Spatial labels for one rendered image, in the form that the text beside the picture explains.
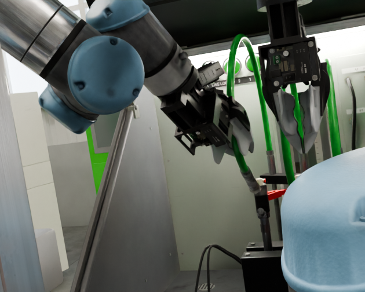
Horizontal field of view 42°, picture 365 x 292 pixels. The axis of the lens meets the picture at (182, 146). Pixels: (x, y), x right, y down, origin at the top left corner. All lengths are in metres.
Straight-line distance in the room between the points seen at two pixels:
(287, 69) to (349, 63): 0.63
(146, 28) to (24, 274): 0.50
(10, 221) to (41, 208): 3.85
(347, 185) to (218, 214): 1.11
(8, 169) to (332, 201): 0.14
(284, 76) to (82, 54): 0.27
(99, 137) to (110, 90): 3.56
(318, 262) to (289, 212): 0.03
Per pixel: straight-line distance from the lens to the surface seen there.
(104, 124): 3.99
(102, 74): 0.47
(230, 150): 0.84
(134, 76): 0.48
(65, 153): 5.85
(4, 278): 0.17
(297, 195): 0.26
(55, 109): 0.61
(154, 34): 0.65
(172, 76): 0.67
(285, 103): 0.68
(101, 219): 1.03
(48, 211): 4.07
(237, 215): 1.33
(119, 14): 0.63
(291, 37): 0.62
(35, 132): 4.01
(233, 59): 0.88
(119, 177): 1.09
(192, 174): 1.34
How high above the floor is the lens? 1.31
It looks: 5 degrees down
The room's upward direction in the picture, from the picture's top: 8 degrees counter-clockwise
